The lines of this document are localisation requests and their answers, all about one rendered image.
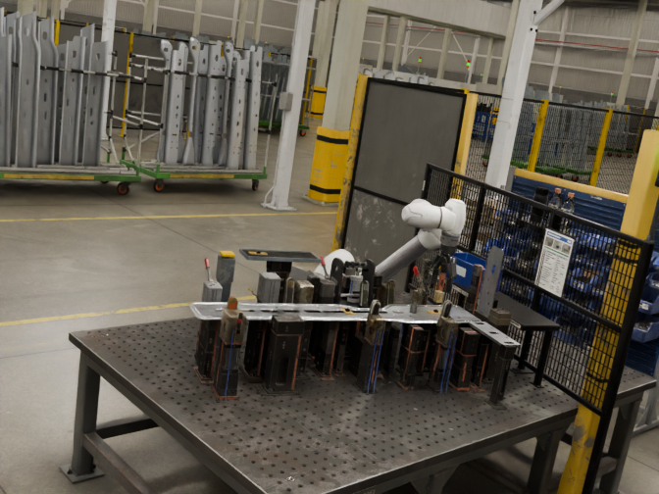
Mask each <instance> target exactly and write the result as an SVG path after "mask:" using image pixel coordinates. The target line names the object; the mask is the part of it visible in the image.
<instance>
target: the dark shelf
mask: <svg viewBox="0 0 659 494"><path fill-rule="evenodd" d="M452 288H453V289H454V290H456V291H458V292H459V293H461V294H463V295H464V296H466V297H467V298H468V295H469V290H468V289H469V288H467V287H465V286H463V285H461V284H459V283H457V282H455V281H453V284H452ZM494 299H496V300H498V303H497V308H496V309H505V310H506V311H508V312H510V313H511V314H512V317H511V324H512V325H514V326H515V327H517V328H518V329H519V330H521V331H559V330H560V326H561V325H559V324H557V323H556V322H554V321H551V320H550V319H548V318H546V317H544V316H542V315H541V314H539V313H537V312H535V311H534V310H532V309H530V308H528V307H526V306H525V305H523V304H521V303H519V302H518V301H516V300H514V299H512V298H510V297H509V296H507V295H505V294H503V293H501V292H500V291H498V292H496V293H495V298H494Z"/></svg>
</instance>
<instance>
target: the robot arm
mask: <svg viewBox="0 0 659 494"><path fill-rule="evenodd" d="M465 218H466V205H465V203H464V202H463V201H461V200H457V199H449V200H448V201H447V202H446V204H445V207H437V206H433V205H432V204H431V203H429V202H428V201H426V200H423V199H416V200H414V201H413V202H412V203H411V204H409V205H407V206H405V208H404V209H403V211H402V220H403V221H404V222H405V223H407V224H409V225H411V226H415V227H419V228H420V230H419V232H418V235H417V236H416V237H414V238H413V239H412V240H410V241H409V242H408V243H406V244H405V245H404V246H403V247H401V248H400V249H399V250H397V251H396V252H395V253H393V254H392V255H391V256H390V257H388V258H387V259H386V260H384V261H383V262H382V263H381V264H379V265H378V266H377V267H376V270H375V272H378V273H379V274H381V275H382V282H381V283H385V282H387V281H388V280H389V279H391V278H392V277H393V276H395V275H396V274H397V273H399V272H400V271H402V270H403V269H404V268H406V267H407V266H408V265H410V264H411V263H413V262H414V261H415V260H417V259H418V258H419V257H420V256H422V255H423V254H424V253H426V252H427V251H428V250H434V249H437V248H439V250H437V253H436V256H435V257H434V259H433V261H432V263H431V267H432V275H431V283H436V282H437V277H438V271H439V269H438V268H439V267H440V266H441V265H442V264H443V263H444V264H445V265H446V266H447V271H448V276H449V277H447V282H446V287H445V292H446V293H451V289H452V284H453V280H454V279H457V270H456V260H457V259H456V258H453V254H455V253H456V248H457V245H459V240H460V236H461V231H462V229H463V227H464V224H465ZM334 258H339V259H341V260H342V261H343V263H345V261H349V262H351V261H354V259H353V256H352V255H351V254H350V253H349V252H347V251H345V250H343V249H339V250H336V251H334V252H332V253H330V254H329V255H327V256H326V257H325V258H324V260H325V263H326V269H327V272H328V274H330V269H331V263H332V260H333V259H334ZM307 272H309V273H311V274H316V275H317V276H318V277H321V278H323V279H325V271H324V268H323V267H322V264H319V265H318V267H317V268H316V270H315V271H314V272H312V271H310V270H308V271H307ZM454 275H455V276H454Z"/></svg>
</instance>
